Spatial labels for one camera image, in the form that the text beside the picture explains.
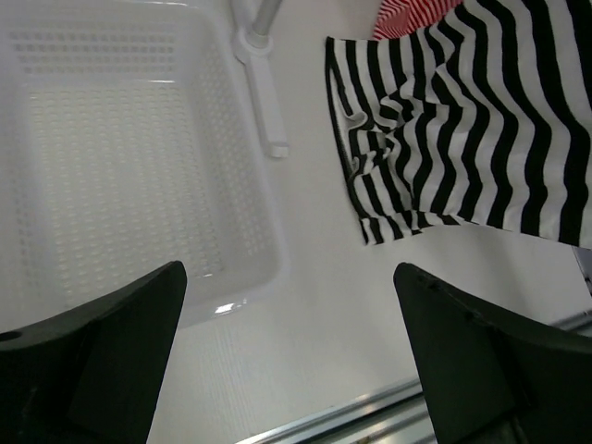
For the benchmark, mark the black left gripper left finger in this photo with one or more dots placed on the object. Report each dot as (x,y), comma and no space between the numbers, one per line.
(93,374)

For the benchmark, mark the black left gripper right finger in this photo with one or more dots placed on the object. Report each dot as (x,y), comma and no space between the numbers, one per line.
(490,375)

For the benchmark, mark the black white striped tank top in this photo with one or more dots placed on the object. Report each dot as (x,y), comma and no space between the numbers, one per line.
(482,118)

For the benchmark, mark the red white striped tank top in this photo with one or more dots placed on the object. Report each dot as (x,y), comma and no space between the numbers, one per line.
(396,18)

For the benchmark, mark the white plastic basket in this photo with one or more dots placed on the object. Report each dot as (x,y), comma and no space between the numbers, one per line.
(128,142)

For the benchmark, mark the white metal clothes rack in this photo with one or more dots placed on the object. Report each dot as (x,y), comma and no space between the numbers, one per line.
(252,45)

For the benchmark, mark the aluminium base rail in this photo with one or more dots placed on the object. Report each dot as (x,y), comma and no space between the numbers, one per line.
(542,287)

